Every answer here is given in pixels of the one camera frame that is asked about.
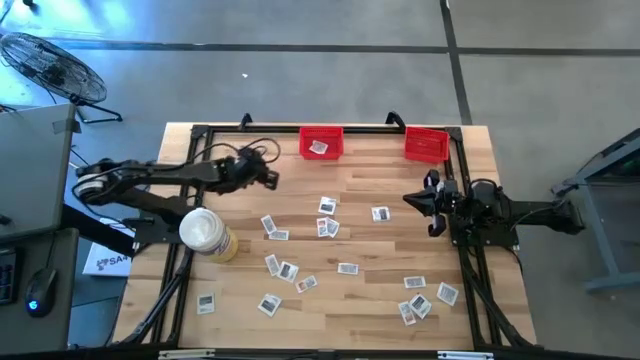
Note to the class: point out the white packet with red print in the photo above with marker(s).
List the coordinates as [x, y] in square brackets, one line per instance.
[306, 284]

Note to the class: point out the black floor fan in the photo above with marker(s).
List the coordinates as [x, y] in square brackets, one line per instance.
[55, 71]

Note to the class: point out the white printed cardboard box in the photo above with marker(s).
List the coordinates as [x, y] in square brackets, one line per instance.
[107, 262]

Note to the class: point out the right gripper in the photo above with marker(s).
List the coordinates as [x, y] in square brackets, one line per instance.
[448, 209]

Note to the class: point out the yellow disinfecting wipes canister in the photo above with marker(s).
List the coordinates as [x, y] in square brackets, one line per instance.
[202, 232]

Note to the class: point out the dark grey desk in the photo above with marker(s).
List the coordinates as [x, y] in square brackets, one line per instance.
[15, 335]

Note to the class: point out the silver metal bracket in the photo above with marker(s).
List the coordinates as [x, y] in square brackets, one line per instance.
[465, 355]
[185, 354]

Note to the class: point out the black curved frame bracket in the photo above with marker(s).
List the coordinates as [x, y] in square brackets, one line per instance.
[245, 120]
[396, 119]

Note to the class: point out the red plastic basket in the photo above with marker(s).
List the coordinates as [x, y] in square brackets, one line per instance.
[307, 135]
[426, 145]

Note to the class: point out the black desk beam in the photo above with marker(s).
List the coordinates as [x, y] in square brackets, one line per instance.
[90, 227]

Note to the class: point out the black computer mouse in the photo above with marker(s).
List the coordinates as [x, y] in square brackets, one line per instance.
[41, 292]

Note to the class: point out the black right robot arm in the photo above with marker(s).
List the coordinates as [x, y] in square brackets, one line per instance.
[540, 210]

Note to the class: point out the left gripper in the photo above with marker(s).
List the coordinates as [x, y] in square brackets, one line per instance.
[237, 176]

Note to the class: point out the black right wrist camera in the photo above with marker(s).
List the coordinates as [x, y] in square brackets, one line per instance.
[447, 189]

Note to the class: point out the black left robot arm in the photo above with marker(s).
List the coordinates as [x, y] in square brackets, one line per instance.
[165, 172]

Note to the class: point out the black keyboard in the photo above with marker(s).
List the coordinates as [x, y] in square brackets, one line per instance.
[6, 277]

